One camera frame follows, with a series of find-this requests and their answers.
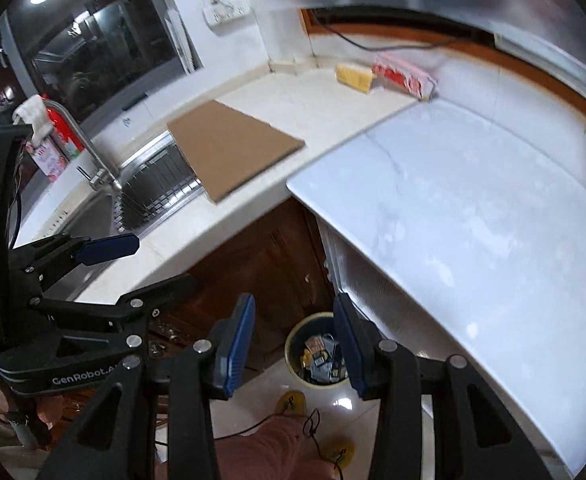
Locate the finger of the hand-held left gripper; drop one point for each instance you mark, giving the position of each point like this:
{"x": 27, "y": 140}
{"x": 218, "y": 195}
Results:
{"x": 110, "y": 249}
{"x": 138, "y": 302}

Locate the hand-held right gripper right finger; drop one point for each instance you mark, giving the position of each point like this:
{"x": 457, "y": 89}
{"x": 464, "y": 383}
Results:
{"x": 350, "y": 345}

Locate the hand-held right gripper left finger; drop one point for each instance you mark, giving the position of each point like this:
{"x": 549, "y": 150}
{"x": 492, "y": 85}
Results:
{"x": 235, "y": 345}

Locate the round trash bin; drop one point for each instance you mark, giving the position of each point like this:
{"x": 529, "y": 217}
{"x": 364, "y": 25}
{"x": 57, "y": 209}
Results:
{"x": 295, "y": 360}

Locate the yellow packet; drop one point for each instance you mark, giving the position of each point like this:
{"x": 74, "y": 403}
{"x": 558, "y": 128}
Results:
{"x": 355, "y": 77}

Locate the person's left hand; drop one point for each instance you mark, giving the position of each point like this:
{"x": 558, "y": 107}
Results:
{"x": 49, "y": 410}

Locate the steel sink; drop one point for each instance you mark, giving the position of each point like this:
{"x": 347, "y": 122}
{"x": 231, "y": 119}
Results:
{"x": 88, "y": 215}

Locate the yellow slipper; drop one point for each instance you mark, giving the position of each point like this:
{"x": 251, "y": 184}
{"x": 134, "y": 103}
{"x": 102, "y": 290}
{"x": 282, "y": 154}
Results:
{"x": 339, "y": 451}
{"x": 292, "y": 402}

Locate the dark wooden cabinet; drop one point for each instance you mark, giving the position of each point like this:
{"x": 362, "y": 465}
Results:
{"x": 273, "y": 260}

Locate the pink printed packet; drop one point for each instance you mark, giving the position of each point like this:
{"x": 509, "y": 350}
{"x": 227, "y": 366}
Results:
{"x": 48, "y": 160}

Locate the steel faucet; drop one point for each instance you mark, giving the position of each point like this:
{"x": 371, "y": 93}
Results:
{"x": 85, "y": 142}

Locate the person's leg in pink pants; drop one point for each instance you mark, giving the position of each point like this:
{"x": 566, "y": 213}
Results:
{"x": 273, "y": 450}

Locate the red bottle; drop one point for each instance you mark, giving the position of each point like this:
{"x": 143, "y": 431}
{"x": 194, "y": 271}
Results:
{"x": 68, "y": 140}

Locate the white cloth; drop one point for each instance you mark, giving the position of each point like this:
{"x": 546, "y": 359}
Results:
{"x": 35, "y": 115}

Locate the brown cardboard sheet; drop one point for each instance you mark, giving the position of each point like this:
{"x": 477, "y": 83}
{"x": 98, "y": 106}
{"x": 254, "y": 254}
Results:
{"x": 233, "y": 150}

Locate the dark glass window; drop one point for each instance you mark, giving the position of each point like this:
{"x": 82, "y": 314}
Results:
{"x": 113, "y": 35}

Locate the white ribbed strip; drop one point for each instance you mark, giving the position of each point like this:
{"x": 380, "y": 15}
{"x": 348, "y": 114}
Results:
{"x": 180, "y": 40}

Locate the pink cardboard box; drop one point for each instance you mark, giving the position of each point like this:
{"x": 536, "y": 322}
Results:
{"x": 405, "y": 77}

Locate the white wall socket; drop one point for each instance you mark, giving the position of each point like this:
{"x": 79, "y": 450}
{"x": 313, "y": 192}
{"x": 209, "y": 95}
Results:
{"x": 230, "y": 12}

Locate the orange wooden frame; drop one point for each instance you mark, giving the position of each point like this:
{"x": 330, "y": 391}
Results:
{"x": 558, "y": 82}

